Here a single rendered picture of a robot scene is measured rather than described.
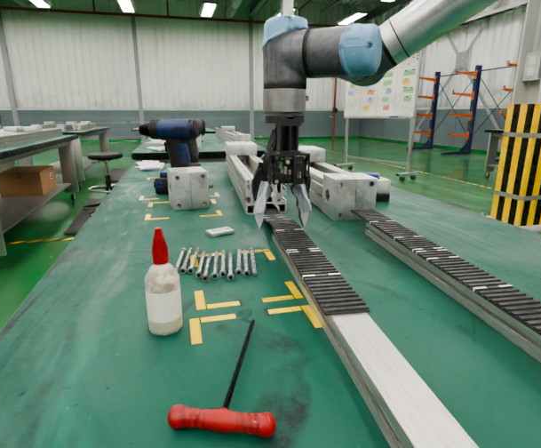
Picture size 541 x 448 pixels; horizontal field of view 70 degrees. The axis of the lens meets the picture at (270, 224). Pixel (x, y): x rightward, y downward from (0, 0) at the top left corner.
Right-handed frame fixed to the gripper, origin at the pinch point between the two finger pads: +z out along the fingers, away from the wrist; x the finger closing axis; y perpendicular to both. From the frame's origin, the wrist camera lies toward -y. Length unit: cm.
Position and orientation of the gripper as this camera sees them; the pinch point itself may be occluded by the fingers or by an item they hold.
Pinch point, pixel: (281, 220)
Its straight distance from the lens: 76.2
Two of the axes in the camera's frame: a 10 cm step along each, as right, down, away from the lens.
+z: 0.0, 9.6, 2.7
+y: 1.7, 2.7, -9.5
